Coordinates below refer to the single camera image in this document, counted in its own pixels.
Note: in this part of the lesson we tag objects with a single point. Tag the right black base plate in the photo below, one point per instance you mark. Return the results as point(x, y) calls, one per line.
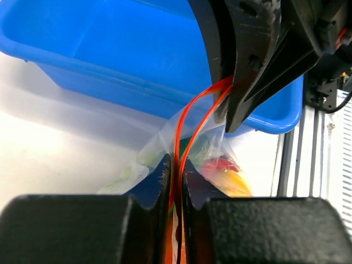
point(319, 93)

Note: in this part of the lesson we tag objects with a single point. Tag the clear zip top bag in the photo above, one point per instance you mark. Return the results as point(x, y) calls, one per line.
point(190, 135)

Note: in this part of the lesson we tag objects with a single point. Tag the aluminium frame rail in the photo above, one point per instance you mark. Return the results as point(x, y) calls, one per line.
point(308, 159)

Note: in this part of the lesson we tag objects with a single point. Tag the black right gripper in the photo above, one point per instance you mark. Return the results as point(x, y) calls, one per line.
point(276, 42)

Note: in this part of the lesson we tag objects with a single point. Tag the blue plastic bin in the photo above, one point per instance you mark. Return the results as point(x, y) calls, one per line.
point(146, 55)

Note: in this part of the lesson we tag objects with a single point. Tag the orange yellow bell pepper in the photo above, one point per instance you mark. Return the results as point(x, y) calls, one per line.
point(232, 184)

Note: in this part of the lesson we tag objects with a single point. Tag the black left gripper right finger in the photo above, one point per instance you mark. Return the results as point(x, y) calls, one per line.
point(221, 229)

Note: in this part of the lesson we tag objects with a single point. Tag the red chili pepper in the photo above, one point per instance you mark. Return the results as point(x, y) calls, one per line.
point(220, 163)

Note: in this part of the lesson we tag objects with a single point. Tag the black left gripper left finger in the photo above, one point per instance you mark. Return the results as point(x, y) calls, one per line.
point(128, 228)

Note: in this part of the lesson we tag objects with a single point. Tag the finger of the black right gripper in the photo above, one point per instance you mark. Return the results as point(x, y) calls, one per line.
point(216, 20)

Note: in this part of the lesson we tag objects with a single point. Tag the white slotted cable duct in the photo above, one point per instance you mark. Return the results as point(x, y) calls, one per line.
point(345, 118)

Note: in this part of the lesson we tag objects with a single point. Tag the white cauliflower with leaves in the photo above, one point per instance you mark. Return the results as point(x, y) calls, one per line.
point(129, 177)

